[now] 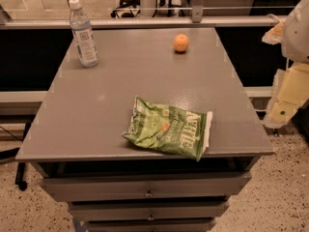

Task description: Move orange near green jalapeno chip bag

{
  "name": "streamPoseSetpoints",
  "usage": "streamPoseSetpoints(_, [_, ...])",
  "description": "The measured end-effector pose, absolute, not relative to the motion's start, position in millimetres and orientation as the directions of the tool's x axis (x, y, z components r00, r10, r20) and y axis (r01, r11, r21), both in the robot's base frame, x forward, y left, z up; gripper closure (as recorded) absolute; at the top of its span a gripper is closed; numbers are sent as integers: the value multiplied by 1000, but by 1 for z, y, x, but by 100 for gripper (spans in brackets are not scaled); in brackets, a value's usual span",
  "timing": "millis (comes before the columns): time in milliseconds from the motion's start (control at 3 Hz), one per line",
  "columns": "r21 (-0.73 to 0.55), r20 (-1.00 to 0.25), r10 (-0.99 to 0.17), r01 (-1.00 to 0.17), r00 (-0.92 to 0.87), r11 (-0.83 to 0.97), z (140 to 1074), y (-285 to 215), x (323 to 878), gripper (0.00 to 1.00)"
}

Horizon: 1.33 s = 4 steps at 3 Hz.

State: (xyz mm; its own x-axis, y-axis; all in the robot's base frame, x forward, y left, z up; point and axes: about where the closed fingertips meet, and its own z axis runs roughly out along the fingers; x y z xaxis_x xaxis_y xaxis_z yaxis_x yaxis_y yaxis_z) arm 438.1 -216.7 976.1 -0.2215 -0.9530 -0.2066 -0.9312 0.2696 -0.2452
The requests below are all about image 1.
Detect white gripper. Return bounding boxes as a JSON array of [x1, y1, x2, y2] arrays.
[[262, 0, 309, 129]]

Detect orange fruit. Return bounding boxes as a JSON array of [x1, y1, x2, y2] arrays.
[[173, 34, 189, 52]]

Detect green jalapeno chip bag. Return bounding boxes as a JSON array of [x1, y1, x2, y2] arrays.
[[123, 97, 213, 161]]

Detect grey middle drawer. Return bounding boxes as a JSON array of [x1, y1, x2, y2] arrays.
[[69, 199, 229, 221]]

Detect grey drawer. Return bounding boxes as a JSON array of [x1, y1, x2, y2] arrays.
[[69, 199, 229, 221], [87, 218, 215, 232], [41, 172, 251, 202]]

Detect grey top drawer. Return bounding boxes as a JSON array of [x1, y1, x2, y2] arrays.
[[41, 172, 251, 202]]

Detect black office chair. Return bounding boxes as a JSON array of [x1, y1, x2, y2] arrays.
[[110, 0, 142, 18]]

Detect grey bottom drawer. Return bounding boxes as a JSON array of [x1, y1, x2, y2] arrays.
[[87, 218, 215, 232]]

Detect clear plastic water bottle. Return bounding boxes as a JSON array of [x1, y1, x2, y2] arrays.
[[69, 0, 98, 68]]

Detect black stand base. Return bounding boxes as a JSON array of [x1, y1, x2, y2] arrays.
[[0, 123, 31, 191]]

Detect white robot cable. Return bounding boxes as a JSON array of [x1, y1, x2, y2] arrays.
[[266, 13, 282, 24]]

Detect metal window rail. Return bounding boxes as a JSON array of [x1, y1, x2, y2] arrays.
[[0, 14, 287, 30]]

